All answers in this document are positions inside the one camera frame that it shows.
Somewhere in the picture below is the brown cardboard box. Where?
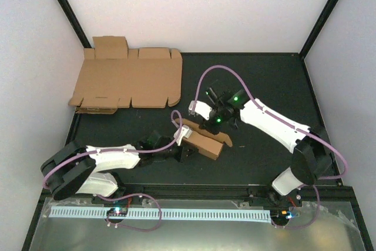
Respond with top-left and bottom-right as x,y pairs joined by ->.
181,119 -> 233,160

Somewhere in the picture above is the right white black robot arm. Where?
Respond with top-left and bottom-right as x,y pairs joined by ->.
189,88 -> 333,206

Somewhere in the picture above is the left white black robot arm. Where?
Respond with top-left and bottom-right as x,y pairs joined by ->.
41,128 -> 197,203

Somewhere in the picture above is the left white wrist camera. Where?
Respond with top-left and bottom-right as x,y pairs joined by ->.
173,125 -> 193,146

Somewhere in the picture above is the white slotted cable duct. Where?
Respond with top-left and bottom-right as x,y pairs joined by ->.
48,206 -> 271,223

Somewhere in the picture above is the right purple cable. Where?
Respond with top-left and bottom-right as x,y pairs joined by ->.
193,65 -> 349,230

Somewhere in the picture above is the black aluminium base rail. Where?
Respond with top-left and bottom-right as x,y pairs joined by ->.
41,182 -> 358,205

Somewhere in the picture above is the right black frame post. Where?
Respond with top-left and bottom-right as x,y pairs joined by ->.
299,0 -> 339,60

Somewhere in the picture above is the black frame post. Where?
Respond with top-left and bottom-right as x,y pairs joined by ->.
57,0 -> 92,48
299,0 -> 339,60

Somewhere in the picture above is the left black frame post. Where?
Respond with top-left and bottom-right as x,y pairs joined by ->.
57,0 -> 92,48

